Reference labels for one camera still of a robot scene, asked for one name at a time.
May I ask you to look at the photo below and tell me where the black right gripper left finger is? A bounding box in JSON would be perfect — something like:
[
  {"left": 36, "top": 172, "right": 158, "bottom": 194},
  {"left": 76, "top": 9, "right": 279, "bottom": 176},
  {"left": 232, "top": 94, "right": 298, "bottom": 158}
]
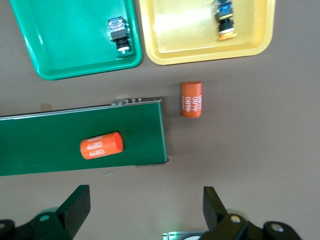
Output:
[{"left": 0, "top": 184, "right": 91, "bottom": 240}]

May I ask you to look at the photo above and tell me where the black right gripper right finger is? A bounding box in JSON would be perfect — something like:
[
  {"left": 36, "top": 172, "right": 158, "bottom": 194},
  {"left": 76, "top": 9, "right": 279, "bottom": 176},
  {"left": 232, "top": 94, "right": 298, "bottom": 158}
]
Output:
[{"left": 199, "top": 186, "right": 305, "bottom": 240}]

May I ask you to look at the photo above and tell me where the orange cylinder with 4680 print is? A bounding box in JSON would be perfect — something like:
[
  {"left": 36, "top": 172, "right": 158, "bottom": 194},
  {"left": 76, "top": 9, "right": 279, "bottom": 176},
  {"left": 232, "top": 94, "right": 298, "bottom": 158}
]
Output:
[
  {"left": 79, "top": 131, "right": 124, "bottom": 160},
  {"left": 180, "top": 80, "right": 203, "bottom": 119}
]

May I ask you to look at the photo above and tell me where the green push button switch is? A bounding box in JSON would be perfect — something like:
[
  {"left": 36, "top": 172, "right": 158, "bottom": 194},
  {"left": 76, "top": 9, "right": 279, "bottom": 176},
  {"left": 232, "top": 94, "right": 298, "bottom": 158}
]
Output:
[{"left": 106, "top": 16, "right": 132, "bottom": 55}]

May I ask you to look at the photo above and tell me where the yellow push button switch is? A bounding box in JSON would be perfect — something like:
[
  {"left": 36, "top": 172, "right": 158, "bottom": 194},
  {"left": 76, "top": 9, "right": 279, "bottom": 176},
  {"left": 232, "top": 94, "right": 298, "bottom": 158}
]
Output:
[{"left": 214, "top": 0, "right": 238, "bottom": 42}]

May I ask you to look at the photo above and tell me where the green conveyor belt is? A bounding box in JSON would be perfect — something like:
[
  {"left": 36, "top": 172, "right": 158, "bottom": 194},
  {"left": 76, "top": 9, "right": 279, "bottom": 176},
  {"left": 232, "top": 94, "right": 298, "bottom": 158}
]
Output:
[{"left": 0, "top": 96, "right": 170, "bottom": 177}]

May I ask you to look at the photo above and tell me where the green plastic tray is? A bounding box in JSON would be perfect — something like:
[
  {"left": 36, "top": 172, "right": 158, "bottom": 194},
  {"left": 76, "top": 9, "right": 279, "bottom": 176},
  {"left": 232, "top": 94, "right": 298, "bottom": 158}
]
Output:
[{"left": 9, "top": 0, "right": 143, "bottom": 81}]

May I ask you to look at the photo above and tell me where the yellow plastic tray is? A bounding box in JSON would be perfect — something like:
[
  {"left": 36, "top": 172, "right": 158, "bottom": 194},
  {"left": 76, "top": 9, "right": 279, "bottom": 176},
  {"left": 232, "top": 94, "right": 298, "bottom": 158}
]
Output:
[{"left": 138, "top": 0, "right": 277, "bottom": 66}]

